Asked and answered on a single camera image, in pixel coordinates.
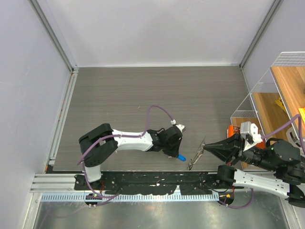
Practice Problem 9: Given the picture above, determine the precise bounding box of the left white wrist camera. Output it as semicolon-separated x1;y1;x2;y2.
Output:
176;124;186;133

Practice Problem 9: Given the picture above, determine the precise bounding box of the white device on shelf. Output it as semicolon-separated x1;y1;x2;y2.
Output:
286;127;301;148

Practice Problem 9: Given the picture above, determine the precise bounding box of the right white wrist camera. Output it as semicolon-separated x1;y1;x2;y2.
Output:
240;121;263;145

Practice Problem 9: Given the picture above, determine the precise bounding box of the orange snack box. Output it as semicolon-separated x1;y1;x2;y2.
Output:
226;125;240;138

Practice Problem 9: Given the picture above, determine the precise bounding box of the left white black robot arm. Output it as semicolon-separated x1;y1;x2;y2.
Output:
78;124;186;190

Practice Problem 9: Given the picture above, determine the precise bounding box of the white wire shelf rack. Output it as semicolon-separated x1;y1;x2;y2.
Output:
230;52;305;167

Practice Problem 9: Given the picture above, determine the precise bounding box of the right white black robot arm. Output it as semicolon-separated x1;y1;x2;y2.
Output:
203;134;305;208

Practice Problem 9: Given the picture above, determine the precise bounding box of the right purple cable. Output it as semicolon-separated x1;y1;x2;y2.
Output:
261;114;305;153

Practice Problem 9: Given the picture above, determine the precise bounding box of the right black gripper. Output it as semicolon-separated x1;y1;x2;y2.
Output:
202;131;277;170

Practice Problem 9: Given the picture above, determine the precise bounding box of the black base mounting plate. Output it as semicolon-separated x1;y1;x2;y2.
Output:
74;169;229;195

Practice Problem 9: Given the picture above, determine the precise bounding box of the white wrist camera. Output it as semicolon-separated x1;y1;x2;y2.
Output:
176;124;186;133
240;121;263;145

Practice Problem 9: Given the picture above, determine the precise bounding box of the yellow packet on shelf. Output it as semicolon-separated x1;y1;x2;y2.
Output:
274;98;287;113

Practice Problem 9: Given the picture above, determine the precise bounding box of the white slotted cable duct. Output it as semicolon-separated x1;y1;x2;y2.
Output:
41;192;219;202

